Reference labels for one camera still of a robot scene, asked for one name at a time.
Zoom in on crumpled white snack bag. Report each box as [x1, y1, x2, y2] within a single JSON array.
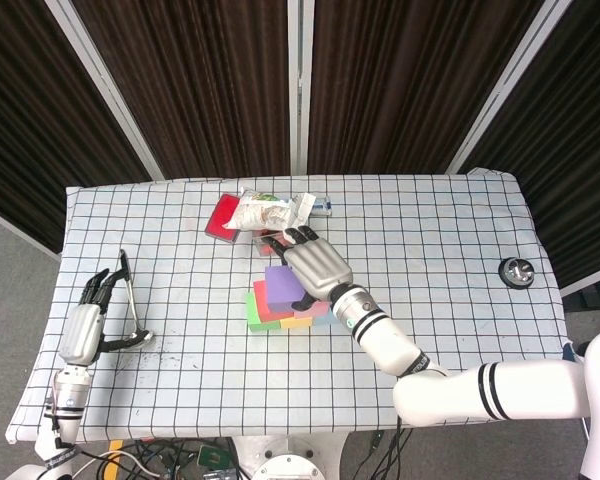
[[222, 186, 317, 236]]

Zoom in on dark brown partition panel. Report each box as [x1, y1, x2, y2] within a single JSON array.
[[0, 0, 166, 254], [44, 0, 301, 181], [299, 0, 576, 176], [447, 0, 600, 296]]

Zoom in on green foam cube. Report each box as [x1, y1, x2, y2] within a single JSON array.
[[245, 292, 282, 333]]

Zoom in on red foam cube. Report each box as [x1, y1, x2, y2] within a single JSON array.
[[252, 279, 296, 323]]

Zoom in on green circuit board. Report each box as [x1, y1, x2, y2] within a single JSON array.
[[198, 444, 229, 469]]

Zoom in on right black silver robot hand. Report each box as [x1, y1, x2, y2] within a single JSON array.
[[260, 225, 355, 312]]

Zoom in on metal ladle black handle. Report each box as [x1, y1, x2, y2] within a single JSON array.
[[119, 248, 156, 350]]

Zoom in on small metal bowl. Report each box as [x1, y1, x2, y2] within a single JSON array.
[[498, 256, 536, 290]]

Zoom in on purple foam cube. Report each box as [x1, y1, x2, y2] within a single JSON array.
[[264, 264, 306, 312]]

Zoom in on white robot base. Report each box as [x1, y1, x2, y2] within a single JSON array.
[[232, 432, 351, 480]]

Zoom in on pink foam cube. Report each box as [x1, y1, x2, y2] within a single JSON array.
[[292, 299, 331, 320]]

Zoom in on black floor cable tangle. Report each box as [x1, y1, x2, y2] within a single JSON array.
[[74, 433, 241, 480]]

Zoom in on red ink pad case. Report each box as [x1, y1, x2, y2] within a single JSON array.
[[204, 193, 244, 244]]

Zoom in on white floor cable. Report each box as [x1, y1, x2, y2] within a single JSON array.
[[74, 449, 161, 480]]

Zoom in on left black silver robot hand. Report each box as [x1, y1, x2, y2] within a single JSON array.
[[58, 268, 144, 367]]

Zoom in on clear box red pieces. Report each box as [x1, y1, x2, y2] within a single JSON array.
[[251, 227, 287, 257]]

